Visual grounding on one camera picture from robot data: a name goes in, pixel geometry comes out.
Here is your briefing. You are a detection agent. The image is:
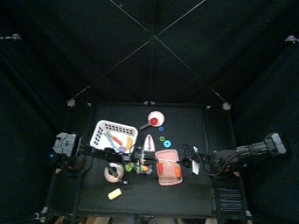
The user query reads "beige ring-shaped toy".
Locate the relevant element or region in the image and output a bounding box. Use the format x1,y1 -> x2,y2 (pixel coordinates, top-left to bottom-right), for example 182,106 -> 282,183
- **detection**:
103,162 -> 127,184

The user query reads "white pointed toy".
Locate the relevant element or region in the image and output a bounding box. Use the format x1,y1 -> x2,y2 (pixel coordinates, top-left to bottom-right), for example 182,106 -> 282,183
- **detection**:
143,133 -> 157,153

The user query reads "yellow toy block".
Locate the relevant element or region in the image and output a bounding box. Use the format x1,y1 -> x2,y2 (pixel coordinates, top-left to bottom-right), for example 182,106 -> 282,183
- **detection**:
107,187 -> 125,201

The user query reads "printed label sticker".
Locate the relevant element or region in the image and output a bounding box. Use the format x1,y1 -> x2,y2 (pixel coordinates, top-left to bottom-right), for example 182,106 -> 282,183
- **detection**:
217,187 -> 246,214

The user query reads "red-orange toy stick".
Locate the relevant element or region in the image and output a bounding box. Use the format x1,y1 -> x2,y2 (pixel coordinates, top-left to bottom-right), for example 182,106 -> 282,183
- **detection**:
107,130 -> 126,147

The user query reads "yellow-orange toy food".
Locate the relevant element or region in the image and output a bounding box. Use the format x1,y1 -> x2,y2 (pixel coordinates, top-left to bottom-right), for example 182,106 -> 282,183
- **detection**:
125,136 -> 135,151

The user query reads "grey-blue toy utensil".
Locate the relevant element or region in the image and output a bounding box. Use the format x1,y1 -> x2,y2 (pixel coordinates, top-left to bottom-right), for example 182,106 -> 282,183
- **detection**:
103,134 -> 118,149

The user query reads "pink plastic tray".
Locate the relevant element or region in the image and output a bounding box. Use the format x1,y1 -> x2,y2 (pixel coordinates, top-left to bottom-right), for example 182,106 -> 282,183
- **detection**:
154,149 -> 185,187

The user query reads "thin grey cord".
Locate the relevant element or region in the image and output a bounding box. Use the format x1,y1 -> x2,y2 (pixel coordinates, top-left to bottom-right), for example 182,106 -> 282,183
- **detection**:
70,0 -> 207,102
107,0 -> 230,105

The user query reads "white toy knife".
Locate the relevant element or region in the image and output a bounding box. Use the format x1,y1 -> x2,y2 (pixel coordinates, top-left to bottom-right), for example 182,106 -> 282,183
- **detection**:
191,160 -> 202,176

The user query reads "white perforated plastic basket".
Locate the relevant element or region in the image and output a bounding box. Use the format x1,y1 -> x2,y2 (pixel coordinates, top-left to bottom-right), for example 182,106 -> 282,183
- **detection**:
89,119 -> 141,153

